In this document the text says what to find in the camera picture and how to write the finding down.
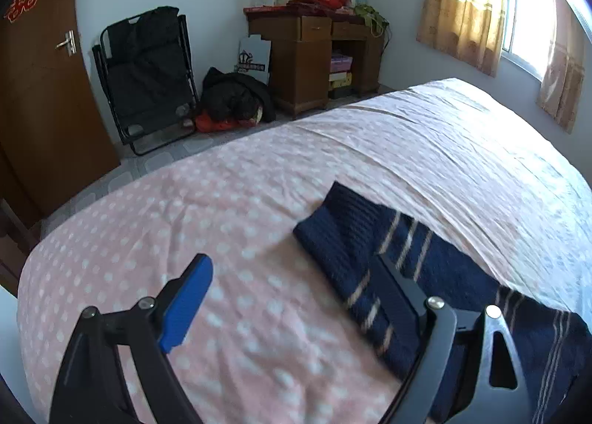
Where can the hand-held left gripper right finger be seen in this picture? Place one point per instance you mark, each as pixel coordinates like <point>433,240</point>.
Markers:
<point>397,290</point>

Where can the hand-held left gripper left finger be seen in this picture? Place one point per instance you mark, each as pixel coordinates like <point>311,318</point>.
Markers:
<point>185,299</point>

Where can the navy knit striped sweater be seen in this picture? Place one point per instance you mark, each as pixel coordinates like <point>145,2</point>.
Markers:
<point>351,220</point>

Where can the pile of dark clothes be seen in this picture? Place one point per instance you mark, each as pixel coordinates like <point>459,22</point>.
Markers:
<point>231,98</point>

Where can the red cloth bag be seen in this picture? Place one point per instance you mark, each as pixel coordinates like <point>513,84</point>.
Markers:
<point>212,123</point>

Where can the yellow box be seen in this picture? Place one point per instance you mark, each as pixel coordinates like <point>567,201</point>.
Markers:
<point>340,80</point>

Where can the black folding chair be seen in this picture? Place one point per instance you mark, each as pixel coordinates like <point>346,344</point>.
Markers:
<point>143,77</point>

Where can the pink box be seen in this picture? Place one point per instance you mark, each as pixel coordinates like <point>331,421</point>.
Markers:
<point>341,63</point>

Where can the brown wooden door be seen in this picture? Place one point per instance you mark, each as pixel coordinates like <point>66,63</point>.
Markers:
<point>41,105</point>

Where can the brown wooden desk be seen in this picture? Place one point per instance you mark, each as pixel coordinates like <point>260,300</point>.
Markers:
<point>300,68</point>

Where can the white paper bag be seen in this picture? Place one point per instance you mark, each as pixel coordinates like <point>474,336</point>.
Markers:
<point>253,56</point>

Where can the yellow orange curtain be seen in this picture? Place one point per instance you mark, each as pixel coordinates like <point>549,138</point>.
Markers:
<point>462,7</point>
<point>562,68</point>

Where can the window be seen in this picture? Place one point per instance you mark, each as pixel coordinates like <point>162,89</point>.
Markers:
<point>527,21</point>

